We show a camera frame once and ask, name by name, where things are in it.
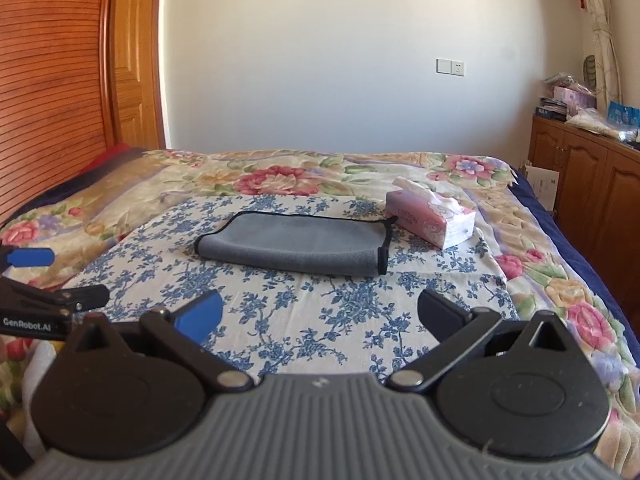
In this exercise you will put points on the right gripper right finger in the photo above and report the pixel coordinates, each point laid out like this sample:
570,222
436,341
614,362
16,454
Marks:
459,332

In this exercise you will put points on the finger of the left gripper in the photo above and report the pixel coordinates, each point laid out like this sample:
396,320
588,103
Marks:
80,299
26,257

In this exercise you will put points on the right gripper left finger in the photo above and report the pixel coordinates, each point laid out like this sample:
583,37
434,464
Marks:
180,336

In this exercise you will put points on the purple and grey towel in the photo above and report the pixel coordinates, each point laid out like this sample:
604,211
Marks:
301,243

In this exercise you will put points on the wooden room door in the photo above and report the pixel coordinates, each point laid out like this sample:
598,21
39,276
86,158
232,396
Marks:
136,71

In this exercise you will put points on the floral bed quilt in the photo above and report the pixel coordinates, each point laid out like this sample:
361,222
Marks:
82,220

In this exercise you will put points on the blue floral white cloth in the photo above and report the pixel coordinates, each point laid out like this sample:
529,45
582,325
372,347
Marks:
280,322

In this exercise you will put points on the pink tissue pack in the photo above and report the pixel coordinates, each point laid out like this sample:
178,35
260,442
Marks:
441,221

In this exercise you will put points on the red blanket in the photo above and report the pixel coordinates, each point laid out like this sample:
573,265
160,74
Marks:
113,154

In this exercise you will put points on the wooden slatted wardrobe door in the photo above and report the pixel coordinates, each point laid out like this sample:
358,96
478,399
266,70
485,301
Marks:
55,94

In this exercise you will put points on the white box beside bed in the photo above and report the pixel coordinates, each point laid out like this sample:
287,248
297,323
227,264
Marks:
545,184

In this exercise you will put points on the wooden cabinet row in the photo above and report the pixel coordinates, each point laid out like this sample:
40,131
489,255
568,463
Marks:
597,207

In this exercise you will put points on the clutter on cabinet top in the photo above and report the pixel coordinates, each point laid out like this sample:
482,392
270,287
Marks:
574,102

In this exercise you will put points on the patterned beige curtain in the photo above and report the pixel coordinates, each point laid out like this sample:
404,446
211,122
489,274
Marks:
608,86

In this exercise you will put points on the white wall switch socket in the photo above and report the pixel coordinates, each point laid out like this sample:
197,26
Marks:
450,67

